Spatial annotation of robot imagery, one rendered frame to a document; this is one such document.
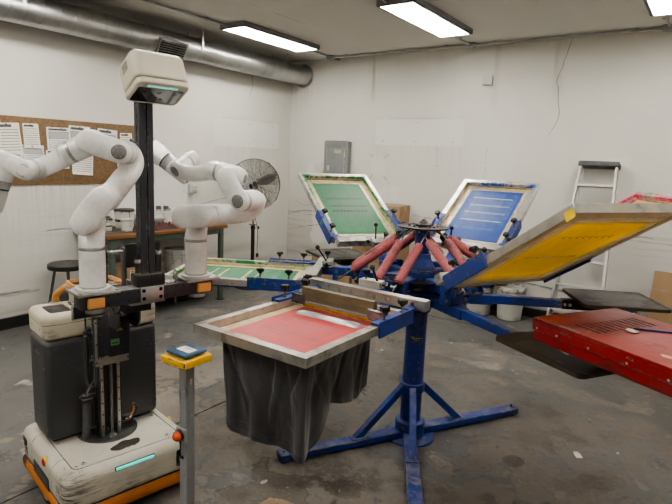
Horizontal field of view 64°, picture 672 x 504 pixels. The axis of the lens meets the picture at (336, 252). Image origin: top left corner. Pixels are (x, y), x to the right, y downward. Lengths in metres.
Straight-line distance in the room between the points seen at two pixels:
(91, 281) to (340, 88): 5.76
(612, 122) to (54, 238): 5.63
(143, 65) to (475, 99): 4.95
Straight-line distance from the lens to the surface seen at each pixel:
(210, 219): 2.24
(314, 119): 7.75
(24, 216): 5.72
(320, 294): 2.53
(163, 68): 2.18
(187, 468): 2.22
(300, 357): 1.90
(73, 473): 2.76
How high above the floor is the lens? 1.67
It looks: 10 degrees down
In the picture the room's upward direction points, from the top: 2 degrees clockwise
